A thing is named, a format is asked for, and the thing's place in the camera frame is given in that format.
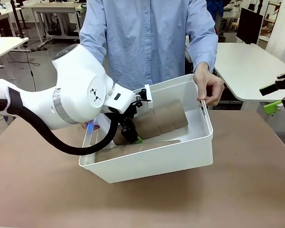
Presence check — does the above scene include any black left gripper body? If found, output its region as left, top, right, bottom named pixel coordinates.
left=118, top=102, right=143, bottom=126

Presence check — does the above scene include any brown paper cup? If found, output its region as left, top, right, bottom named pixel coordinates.
left=123, top=139, right=181, bottom=156
left=95, top=151, right=111, bottom=163
left=156, top=104, right=175, bottom=134
left=113, top=109, right=160, bottom=146
left=108, top=146, right=125, bottom=160
left=172, top=99, right=189, bottom=130

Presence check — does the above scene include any white plastic basket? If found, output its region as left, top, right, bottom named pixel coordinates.
left=78, top=74, right=214, bottom=184

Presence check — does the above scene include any person's right forearm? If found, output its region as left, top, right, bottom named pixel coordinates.
left=78, top=28, right=107, bottom=65

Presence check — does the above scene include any person's left forearm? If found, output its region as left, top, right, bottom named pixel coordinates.
left=186, top=35, right=219, bottom=74

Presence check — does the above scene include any person's right hand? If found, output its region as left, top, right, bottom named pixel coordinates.
left=81, top=121, right=100, bottom=131

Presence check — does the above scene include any person's left hand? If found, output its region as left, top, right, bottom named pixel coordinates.
left=195, top=67, right=225, bottom=106

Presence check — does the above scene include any large white table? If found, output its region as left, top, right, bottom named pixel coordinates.
left=213, top=42, right=285, bottom=103

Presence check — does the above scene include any wooden shelf with cardboard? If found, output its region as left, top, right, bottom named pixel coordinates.
left=261, top=1, right=282, bottom=38

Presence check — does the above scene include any black monitor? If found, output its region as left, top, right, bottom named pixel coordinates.
left=236, top=7, right=264, bottom=45

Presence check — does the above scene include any person in blue shirt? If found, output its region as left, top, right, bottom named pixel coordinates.
left=78, top=0, right=219, bottom=92

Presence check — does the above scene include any black chair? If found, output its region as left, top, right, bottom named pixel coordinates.
left=185, top=35, right=196, bottom=75

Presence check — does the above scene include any blue hanging jacket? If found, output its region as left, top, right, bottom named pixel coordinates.
left=207, top=0, right=222, bottom=24

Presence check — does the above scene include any small white side table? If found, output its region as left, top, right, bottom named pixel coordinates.
left=0, top=37, right=29, bottom=80

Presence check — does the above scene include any black stand pole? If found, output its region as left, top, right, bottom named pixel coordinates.
left=10, top=0, right=25, bottom=39

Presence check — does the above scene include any white desk with dark drawers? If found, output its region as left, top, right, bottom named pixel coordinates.
left=0, top=8, right=19, bottom=38

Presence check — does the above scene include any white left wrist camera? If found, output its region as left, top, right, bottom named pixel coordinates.
left=133, top=84, right=154, bottom=109

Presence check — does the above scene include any black floor cable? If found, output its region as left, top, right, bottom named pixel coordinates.
left=8, top=44, right=40, bottom=92

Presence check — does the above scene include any grey frame workshop desk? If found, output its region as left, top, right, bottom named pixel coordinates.
left=21, top=2, right=86, bottom=50

